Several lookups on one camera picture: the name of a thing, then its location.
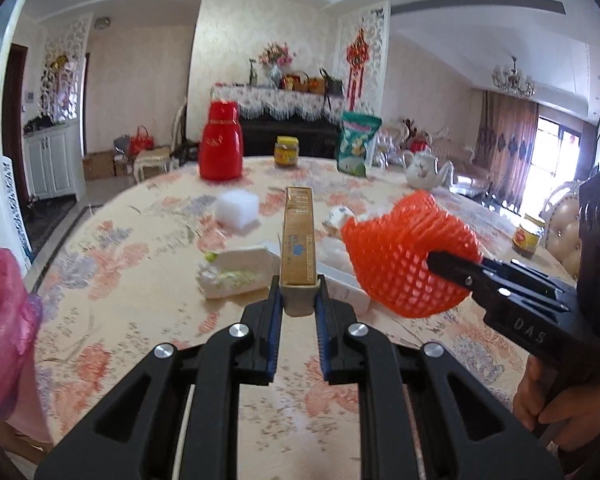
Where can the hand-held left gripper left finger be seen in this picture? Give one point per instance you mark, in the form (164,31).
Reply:
(276,330)

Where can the grey blue bag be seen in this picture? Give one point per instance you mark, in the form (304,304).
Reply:
(122,145)

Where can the white lattice screen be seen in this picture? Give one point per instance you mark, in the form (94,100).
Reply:
(62,45)

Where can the red knot wall ornament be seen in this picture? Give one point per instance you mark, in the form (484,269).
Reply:
(359,65)

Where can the white patterned carton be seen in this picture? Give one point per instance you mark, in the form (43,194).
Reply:
(16,210)

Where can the white foam block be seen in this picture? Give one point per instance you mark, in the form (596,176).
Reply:
(237,209)

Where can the round ceiling lamp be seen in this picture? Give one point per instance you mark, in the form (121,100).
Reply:
(102,22)

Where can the cream leather dining chair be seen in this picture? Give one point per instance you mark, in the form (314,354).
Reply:
(565,230)

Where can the orange foam fruit net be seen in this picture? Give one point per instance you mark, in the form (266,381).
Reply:
(395,250)

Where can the black piano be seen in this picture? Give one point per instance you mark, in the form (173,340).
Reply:
(290,132)

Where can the white lace piano cover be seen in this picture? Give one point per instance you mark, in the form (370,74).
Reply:
(275,97)

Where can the ornate cream sofa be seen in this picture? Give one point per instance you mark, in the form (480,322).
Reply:
(450,152)

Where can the pink flower bouquet vase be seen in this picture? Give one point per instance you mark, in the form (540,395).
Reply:
(276,57)

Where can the white green paper packet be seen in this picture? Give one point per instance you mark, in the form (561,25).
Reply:
(237,272)

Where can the person's right hand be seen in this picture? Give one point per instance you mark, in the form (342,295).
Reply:
(580,420)

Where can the dark clothes pile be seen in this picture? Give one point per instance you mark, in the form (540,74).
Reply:
(186,149)

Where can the green snack bag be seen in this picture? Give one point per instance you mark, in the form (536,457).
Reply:
(357,142)

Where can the red gift bag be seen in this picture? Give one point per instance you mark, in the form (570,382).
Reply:
(141,142)

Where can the red label glass jar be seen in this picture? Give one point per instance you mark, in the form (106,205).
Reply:
(527,237)

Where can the red thermos jug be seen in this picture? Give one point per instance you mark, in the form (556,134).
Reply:
(221,145)

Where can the yellow lid glass jar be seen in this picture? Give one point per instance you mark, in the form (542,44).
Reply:
(286,152)

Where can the pile of dark shoes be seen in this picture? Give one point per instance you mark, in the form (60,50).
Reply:
(45,124)

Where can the slim glass bottle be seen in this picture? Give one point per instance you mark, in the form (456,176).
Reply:
(253,74)

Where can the crystal chandelier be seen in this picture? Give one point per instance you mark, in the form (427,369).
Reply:
(513,80)

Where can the low white cabinet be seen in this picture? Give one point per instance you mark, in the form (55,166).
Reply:
(52,162)

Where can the brown patterned curtain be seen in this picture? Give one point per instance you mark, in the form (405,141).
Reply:
(505,145)

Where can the small crumpled white wrapper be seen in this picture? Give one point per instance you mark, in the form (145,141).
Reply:
(339,217)

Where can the floral tablecloth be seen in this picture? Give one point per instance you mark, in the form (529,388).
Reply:
(145,270)

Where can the cream wooden side chair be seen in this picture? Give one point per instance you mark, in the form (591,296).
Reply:
(152,160)

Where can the white floral teapot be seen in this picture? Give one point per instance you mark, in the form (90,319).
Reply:
(422,170)

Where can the brown cardboard box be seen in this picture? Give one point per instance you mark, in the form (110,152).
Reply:
(98,166)

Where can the brown woven basket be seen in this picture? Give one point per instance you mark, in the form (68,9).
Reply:
(317,84)

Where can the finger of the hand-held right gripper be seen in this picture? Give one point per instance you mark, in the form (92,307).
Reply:
(550,276)
(455,267)

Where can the pink plastic bag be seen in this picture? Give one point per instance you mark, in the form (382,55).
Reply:
(5,330)

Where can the long gold carton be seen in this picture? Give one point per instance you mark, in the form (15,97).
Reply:
(297,240)

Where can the window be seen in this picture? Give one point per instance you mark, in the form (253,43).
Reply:
(557,150)

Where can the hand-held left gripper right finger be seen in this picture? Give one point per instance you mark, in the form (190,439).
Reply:
(321,330)

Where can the white lattice wall panel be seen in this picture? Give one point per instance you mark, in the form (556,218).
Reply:
(375,50)

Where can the orange gift basket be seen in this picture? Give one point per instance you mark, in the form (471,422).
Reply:
(295,83)

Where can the wall thermostat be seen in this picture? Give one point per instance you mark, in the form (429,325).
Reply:
(30,97)

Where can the dark wooden door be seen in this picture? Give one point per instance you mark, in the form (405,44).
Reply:
(16,120)

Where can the dark handbag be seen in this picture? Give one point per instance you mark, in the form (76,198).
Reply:
(332,85)

